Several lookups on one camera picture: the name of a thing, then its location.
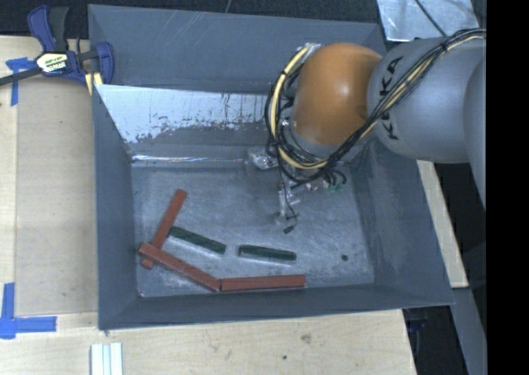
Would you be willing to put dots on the dark green flat block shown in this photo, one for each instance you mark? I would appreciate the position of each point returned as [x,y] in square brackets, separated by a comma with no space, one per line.
[197,240]
[267,253]

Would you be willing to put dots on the black cylinder on white bracket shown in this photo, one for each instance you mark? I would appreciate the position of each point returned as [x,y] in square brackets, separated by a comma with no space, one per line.
[289,229]

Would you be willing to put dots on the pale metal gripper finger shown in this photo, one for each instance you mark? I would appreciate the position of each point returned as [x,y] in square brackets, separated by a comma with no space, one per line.
[282,217]
[290,197]

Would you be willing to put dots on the grey metal bin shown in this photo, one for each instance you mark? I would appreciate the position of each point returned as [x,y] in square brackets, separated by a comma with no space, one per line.
[248,216]

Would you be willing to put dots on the red-brown flat block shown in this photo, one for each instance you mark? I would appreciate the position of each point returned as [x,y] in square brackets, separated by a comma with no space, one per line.
[263,283]
[170,216]
[177,266]

